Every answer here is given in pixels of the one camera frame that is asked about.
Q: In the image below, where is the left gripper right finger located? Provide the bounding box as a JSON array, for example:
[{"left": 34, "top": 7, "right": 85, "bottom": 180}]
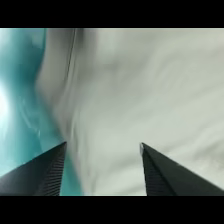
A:
[{"left": 140, "top": 142, "right": 224, "bottom": 197}]

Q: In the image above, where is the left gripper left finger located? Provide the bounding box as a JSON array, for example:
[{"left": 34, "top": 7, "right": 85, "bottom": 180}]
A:
[{"left": 0, "top": 141, "right": 68, "bottom": 197}]

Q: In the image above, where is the white garment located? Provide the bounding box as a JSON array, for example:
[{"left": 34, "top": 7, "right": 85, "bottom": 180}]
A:
[{"left": 35, "top": 28, "right": 224, "bottom": 197}]

